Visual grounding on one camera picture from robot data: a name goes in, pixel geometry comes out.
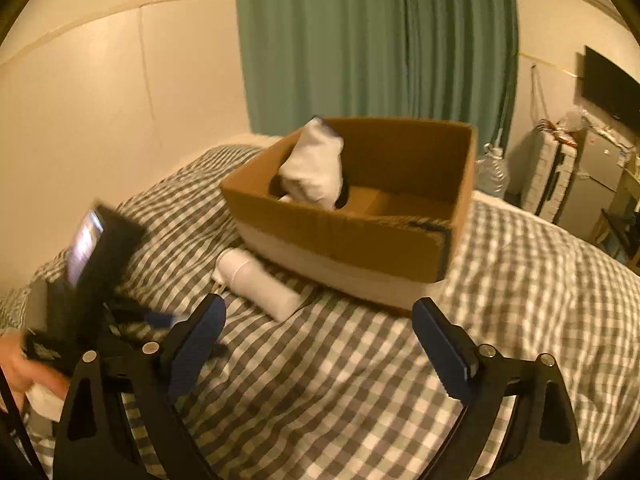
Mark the white pole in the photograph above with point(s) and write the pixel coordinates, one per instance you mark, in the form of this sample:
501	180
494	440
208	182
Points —
498	127

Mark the person's left hand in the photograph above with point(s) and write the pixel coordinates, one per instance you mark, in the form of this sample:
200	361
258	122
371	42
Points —
25	365

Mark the silver small fridge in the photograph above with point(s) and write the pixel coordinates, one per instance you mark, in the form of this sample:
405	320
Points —
595	175

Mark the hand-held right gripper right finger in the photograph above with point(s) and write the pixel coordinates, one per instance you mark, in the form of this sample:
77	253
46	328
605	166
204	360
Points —
445	350

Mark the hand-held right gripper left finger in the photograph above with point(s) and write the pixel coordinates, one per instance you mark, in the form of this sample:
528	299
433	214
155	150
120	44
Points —
195	350

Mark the black wall television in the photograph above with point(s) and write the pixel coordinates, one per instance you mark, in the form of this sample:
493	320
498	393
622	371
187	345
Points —
610	85

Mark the brown cardboard box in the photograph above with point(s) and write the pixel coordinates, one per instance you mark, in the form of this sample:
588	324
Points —
350	250

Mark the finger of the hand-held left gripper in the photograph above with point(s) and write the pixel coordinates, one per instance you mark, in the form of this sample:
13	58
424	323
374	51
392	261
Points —
155	320

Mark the clear plastic bag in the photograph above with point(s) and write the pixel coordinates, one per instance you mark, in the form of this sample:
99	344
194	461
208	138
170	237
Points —
572	120

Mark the large white sock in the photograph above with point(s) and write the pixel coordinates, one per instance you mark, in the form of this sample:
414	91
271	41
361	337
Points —
312	165

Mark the grey checkered blanket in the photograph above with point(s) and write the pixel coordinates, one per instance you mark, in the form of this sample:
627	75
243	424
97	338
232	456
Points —
325	385

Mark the clear water jug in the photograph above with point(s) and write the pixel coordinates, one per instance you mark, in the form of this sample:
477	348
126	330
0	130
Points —
492	175

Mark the wooden dressing table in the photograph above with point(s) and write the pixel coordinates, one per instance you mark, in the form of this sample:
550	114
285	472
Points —
627	185

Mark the green curtain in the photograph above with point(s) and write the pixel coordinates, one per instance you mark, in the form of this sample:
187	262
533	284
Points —
460	45
325	45

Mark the white ribbed suitcase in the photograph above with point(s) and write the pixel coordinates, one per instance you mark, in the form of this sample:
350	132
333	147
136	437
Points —
545	175

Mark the white plastic bottle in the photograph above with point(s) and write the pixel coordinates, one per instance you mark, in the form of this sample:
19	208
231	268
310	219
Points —
260	280

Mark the wooden chair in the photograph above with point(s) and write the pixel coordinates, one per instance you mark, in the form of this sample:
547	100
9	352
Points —
620	227

